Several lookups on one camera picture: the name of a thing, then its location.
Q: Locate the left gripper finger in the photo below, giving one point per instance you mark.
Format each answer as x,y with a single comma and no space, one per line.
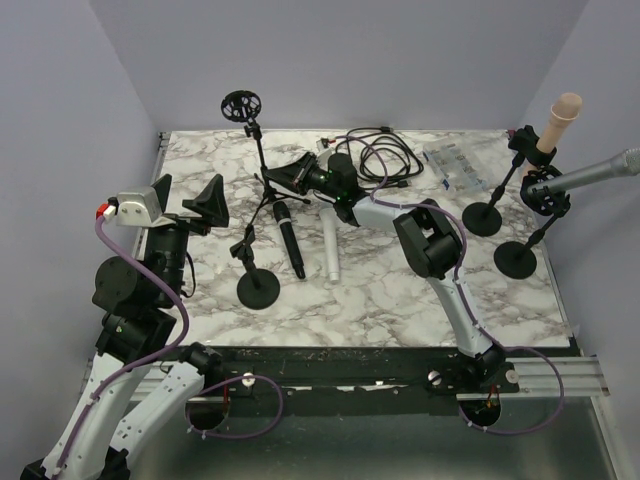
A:
162,188
210,206

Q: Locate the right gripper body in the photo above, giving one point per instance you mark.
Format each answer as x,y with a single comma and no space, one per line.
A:
311,178

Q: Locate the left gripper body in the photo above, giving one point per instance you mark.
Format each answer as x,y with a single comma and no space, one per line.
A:
181,229

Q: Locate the black microphone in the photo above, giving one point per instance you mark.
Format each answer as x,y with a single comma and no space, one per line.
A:
289,239

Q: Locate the white microphone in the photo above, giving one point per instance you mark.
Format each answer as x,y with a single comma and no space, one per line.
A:
328,221

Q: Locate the black tripod mic stand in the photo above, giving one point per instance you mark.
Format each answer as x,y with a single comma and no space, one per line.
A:
243,106

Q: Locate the black round-base mic stand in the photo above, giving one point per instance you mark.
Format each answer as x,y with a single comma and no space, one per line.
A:
257,288

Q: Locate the round-base stand with clip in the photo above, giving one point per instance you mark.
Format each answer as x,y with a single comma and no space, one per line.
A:
483,219

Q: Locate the beige microphone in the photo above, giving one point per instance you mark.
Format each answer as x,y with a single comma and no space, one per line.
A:
563,113

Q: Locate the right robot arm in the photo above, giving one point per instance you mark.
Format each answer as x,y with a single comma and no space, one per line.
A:
432,247

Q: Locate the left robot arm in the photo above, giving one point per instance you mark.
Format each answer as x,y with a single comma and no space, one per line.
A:
136,288

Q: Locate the round-base stand with shockmount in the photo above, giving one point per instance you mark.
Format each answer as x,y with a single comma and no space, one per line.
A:
515,259

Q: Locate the silver microphone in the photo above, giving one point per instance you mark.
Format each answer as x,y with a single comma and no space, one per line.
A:
624,164

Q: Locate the clear plastic organizer box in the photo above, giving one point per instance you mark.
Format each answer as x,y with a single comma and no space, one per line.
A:
457,168

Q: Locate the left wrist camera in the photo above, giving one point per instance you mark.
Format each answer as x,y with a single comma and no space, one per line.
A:
135,207

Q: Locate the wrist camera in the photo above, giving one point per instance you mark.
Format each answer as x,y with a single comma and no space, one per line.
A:
325,143
135,207

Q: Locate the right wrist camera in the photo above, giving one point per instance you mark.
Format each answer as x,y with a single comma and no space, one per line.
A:
325,143

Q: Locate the black mounting rail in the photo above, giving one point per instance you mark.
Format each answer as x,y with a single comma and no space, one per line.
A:
332,381

